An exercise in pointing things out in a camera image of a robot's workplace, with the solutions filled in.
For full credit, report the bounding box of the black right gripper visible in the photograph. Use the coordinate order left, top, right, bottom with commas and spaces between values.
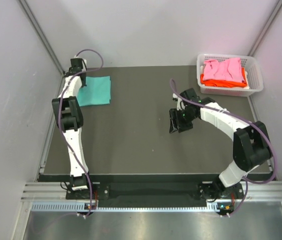
170, 107, 197, 134

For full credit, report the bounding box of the teal t shirt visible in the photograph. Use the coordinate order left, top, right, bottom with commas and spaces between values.
77, 76, 111, 107

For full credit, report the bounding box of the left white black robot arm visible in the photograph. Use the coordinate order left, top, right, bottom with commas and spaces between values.
51, 56, 95, 199

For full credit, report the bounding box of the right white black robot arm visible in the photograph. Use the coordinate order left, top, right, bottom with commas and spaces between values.
169, 88, 273, 198

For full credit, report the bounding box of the orange t shirt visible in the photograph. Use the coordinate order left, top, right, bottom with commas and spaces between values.
200, 67, 250, 89

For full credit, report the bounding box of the pink t shirt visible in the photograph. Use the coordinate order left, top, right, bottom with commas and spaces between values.
203, 57, 244, 83

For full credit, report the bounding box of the white t shirt in basket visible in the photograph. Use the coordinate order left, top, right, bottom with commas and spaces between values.
242, 70, 250, 89

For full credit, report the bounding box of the white perforated plastic basket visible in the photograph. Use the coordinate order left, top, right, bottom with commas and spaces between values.
196, 53, 264, 97

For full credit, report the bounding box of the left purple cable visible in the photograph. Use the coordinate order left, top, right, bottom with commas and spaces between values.
57, 48, 105, 219

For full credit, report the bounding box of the purple cable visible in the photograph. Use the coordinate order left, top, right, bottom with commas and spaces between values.
169, 78, 279, 218
57, 48, 105, 219

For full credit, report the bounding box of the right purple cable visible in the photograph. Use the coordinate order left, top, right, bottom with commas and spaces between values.
169, 78, 279, 218

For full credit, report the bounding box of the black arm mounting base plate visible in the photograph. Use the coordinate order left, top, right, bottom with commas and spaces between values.
63, 174, 247, 202

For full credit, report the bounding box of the aluminium frame rail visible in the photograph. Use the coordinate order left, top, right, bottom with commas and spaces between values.
21, 181, 282, 202

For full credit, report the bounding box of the grey slotted cable duct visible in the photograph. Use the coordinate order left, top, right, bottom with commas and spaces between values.
31, 201, 230, 213

